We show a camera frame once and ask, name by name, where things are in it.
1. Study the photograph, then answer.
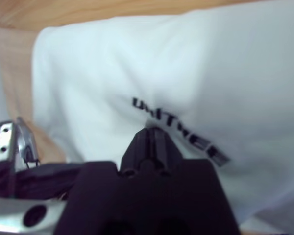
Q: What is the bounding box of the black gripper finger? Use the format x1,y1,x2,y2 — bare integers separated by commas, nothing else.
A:
149,127,184,175
120,127,154,178

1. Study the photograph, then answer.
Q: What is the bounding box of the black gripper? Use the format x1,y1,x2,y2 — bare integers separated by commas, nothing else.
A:
0,116,83,199

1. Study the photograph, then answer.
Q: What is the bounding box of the white t-shirt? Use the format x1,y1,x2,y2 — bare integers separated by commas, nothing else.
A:
31,0,294,232

